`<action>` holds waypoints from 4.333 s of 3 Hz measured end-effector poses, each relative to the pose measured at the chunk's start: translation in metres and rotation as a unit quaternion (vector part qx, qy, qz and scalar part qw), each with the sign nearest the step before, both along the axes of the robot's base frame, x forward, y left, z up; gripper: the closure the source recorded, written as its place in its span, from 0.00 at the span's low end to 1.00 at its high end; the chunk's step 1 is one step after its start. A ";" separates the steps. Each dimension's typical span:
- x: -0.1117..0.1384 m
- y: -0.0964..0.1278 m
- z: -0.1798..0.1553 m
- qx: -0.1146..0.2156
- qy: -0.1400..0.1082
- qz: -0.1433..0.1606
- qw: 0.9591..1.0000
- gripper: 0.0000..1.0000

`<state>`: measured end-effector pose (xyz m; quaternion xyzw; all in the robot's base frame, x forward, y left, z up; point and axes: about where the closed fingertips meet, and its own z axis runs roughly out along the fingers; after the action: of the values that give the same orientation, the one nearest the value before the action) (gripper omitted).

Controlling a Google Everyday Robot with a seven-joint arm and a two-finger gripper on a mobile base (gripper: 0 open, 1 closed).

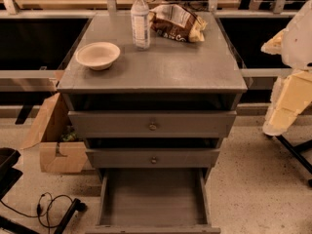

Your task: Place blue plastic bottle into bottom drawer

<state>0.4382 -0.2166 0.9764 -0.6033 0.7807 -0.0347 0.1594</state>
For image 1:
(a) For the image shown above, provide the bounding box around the black bin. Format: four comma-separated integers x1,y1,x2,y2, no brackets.
0,147,22,200

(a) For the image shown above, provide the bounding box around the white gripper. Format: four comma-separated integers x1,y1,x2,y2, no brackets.
262,71,312,136

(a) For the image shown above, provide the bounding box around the white paper bowl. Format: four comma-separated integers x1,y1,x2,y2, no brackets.
75,42,120,70

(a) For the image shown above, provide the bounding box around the grey drawer cabinet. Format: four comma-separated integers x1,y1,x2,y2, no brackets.
57,11,249,234

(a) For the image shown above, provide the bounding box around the grey top drawer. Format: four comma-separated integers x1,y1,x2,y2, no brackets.
68,111,236,138

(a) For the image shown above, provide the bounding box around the grey bottom drawer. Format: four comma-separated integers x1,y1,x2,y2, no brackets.
86,168,220,234

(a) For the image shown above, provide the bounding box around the grey drawer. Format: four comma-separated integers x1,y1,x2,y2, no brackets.
86,168,220,234
68,111,236,138
86,148,219,168

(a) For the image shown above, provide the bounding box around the black cable on floor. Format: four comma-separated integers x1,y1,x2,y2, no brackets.
0,192,76,230

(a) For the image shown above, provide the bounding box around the clear plastic water bottle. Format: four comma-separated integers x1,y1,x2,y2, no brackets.
131,0,150,50

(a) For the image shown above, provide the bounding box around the cardboard box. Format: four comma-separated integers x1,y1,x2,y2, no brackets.
20,93,88,174

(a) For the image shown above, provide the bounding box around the brown chip bag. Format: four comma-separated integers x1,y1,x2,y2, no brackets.
148,4,207,43

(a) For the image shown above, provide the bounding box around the grey middle drawer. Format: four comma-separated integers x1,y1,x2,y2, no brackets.
86,148,219,168

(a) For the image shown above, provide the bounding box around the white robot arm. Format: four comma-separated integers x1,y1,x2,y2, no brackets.
261,0,312,136

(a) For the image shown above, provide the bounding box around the black stand leg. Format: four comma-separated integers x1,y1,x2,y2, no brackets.
276,136,312,174

